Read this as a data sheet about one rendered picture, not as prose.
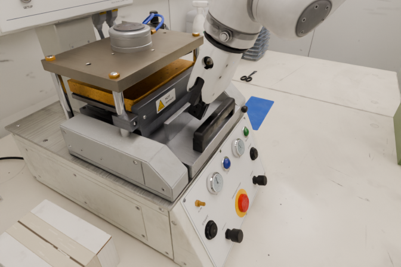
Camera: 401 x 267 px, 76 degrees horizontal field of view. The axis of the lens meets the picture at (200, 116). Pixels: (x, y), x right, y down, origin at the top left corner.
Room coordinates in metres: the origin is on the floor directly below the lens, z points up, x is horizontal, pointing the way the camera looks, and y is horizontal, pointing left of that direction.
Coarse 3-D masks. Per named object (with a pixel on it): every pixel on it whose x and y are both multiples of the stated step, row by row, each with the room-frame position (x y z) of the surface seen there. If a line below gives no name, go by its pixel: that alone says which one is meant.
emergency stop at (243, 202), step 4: (240, 196) 0.38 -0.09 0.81; (244, 196) 0.38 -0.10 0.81; (240, 200) 0.37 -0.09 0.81; (244, 200) 0.37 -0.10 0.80; (248, 200) 0.38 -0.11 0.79; (240, 204) 0.36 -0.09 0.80; (244, 204) 0.37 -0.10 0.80; (248, 204) 0.38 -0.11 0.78; (240, 208) 0.36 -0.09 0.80; (244, 208) 0.36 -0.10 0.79; (244, 212) 0.36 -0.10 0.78
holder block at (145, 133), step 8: (176, 104) 0.47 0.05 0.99; (184, 104) 0.50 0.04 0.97; (88, 112) 0.44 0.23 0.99; (96, 112) 0.44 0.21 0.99; (112, 112) 0.44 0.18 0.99; (168, 112) 0.45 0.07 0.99; (104, 120) 0.42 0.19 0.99; (112, 120) 0.41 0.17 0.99; (160, 120) 0.42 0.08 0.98; (152, 128) 0.40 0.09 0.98; (144, 136) 0.38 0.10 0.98
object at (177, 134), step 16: (176, 112) 0.41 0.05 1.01; (208, 112) 0.48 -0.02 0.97; (160, 128) 0.41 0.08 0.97; (176, 128) 0.39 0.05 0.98; (192, 128) 0.41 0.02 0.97; (224, 128) 0.42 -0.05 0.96; (176, 144) 0.36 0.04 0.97; (192, 144) 0.36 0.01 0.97; (208, 144) 0.36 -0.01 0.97; (192, 160) 0.32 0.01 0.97; (192, 176) 0.31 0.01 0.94
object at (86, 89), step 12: (180, 60) 0.56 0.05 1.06; (156, 72) 0.49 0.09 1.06; (168, 72) 0.49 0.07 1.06; (180, 72) 0.50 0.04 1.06; (72, 84) 0.44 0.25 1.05; (84, 84) 0.43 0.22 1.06; (144, 84) 0.43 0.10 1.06; (156, 84) 0.43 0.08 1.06; (72, 96) 0.45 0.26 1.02; (84, 96) 0.44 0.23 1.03; (96, 96) 0.42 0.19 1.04; (108, 96) 0.40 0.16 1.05; (132, 96) 0.39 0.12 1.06; (144, 96) 0.39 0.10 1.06; (108, 108) 0.40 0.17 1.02
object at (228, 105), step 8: (224, 104) 0.44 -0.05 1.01; (232, 104) 0.45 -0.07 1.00; (216, 112) 0.41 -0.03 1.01; (224, 112) 0.42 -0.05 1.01; (232, 112) 0.46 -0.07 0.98; (208, 120) 0.38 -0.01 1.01; (216, 120) 0.39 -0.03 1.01; (200, 128) 0.36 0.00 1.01; (208, 128) 0.36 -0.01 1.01; (216, 128) 0.39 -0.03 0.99; (200, 136) 0.34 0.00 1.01; (208, 136) 0.36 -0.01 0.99; (200, 144) 0.34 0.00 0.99; (200, 152) 0.34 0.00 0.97
